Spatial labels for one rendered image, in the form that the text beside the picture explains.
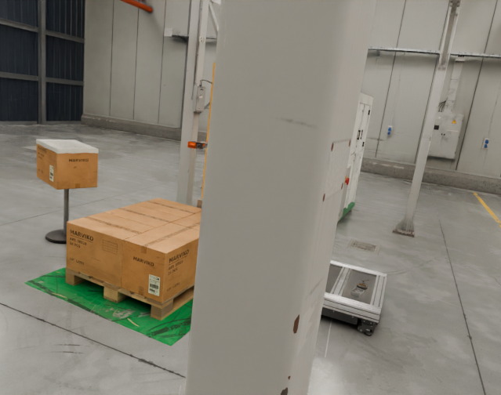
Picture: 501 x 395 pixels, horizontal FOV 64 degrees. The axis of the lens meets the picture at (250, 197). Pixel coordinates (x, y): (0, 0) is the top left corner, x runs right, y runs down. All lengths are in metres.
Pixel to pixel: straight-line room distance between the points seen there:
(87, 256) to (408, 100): 10.48
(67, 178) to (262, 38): 3.99
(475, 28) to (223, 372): 12.51
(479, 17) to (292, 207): 12.52
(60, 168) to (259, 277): 3.93
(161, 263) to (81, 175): 1.67
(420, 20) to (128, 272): 11.00
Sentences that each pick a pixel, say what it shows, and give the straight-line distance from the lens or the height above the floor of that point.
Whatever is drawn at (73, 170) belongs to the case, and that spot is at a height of 0.81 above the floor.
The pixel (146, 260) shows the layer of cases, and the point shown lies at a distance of 3.10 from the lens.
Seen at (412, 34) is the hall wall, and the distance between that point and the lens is 12.70.
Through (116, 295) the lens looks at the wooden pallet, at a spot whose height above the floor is 0.06.
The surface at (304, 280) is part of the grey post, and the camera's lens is 0.38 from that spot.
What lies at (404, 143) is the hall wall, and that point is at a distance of 12.50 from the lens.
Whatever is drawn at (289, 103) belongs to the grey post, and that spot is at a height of 1.68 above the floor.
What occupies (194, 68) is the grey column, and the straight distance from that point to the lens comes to 5.01.
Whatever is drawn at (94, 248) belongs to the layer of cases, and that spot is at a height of 0.39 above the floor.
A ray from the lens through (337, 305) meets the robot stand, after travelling 3.35.
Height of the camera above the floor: 1.68
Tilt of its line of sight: 14 degrees down
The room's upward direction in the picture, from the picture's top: 7 degrees clockwise
